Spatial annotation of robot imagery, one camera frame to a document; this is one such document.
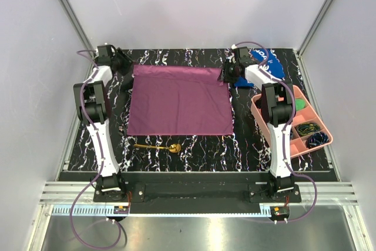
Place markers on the blue printed cloth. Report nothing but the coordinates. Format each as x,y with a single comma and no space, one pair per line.
273,67

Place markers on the pink compartment tray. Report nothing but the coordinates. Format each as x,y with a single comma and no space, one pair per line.
308,131

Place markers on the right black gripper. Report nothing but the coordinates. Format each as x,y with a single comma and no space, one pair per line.
224,75

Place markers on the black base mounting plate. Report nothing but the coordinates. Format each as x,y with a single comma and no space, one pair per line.
248,203

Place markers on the gold spoon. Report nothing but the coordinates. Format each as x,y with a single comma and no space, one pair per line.
174,148

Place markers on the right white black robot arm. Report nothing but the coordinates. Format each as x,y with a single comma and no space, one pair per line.
277,111

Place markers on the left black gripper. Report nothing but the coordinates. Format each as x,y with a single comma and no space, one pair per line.
126,60

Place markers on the magenta cloth napkin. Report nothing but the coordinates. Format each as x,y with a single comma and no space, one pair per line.
179,100

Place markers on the left aluminium frame post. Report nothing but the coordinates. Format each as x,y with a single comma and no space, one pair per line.
75,22

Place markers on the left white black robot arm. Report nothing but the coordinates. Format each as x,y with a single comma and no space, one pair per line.
94,111

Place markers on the green object in tray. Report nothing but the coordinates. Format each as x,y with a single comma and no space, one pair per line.
300,104

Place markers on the right aluminium frame post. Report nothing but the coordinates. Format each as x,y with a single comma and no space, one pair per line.
315,26

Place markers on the front aluminium rail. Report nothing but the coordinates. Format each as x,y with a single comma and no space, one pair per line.
328,193

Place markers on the aluminium frame post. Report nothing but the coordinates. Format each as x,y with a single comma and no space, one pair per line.
315,26
75,22

